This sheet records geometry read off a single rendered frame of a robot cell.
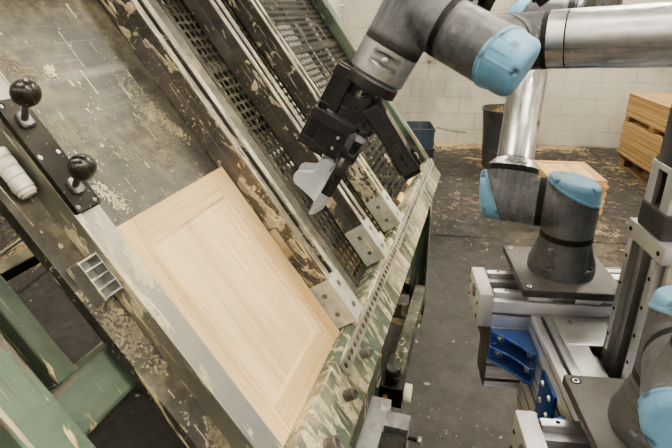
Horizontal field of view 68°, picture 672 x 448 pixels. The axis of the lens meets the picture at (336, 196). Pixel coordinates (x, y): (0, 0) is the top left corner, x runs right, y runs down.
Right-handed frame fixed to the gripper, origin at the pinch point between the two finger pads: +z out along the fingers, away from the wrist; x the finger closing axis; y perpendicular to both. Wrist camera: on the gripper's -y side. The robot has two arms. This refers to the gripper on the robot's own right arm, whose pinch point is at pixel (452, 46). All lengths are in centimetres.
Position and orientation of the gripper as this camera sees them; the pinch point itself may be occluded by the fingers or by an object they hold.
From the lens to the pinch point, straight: 86.5
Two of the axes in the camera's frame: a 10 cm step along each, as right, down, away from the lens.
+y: -7.1, -5.3, 4.6
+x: -5.2, -0.5, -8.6
